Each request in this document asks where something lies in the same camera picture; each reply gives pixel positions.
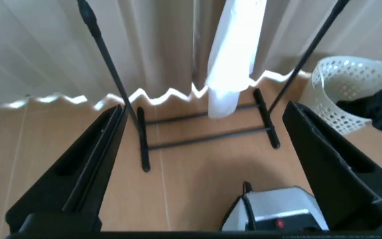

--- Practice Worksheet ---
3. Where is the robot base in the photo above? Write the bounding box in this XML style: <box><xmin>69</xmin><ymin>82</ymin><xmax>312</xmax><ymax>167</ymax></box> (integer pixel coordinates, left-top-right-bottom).
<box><xmin>220</xmin><ymin>181</ymin><xmax>330</xmax><ymax>232</ymax></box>

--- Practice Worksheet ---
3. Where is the black clothes rack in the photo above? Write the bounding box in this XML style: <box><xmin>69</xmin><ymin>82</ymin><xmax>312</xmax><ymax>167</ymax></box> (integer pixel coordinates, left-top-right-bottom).
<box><xmin>76</xmin><ymin>0</ymin><xmax>351</xmax><ymax>173</ymax></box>

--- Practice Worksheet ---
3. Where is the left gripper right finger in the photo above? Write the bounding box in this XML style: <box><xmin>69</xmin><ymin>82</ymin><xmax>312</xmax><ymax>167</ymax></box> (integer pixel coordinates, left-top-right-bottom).
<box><xmin>281</xmin><ymin>100</ymin><xmax>382</xmax><ymax>231</ymax></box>

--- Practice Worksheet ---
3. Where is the white printed sleeveless top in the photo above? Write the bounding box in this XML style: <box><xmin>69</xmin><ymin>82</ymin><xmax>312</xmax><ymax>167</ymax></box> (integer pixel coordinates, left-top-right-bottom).
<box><xmin>204</xmin><ymin>0</ymin><xmax>269</xmax><ymax>120</ymax></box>

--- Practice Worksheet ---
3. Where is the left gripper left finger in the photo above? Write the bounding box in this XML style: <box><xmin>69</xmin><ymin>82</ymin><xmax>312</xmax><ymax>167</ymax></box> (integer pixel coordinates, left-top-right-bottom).
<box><xmin>5</xmin><ymin>104</ymin><xmax>129</xmax><ymax>233</ymax></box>

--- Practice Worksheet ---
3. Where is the beige curtain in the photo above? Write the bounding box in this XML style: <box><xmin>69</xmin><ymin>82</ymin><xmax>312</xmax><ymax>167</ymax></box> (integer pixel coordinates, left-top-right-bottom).
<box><xmin>0</xmin><ymin>0</ymin><xmax>382</xmax><ymax>108</ymax></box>

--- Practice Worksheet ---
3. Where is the white laundry basket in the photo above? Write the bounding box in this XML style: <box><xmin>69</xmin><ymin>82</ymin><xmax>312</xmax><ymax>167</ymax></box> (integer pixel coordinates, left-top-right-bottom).
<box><xmin>299</xmin><ymin>55</ymin><xmax>382</xmax><ymax>137</ymax></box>

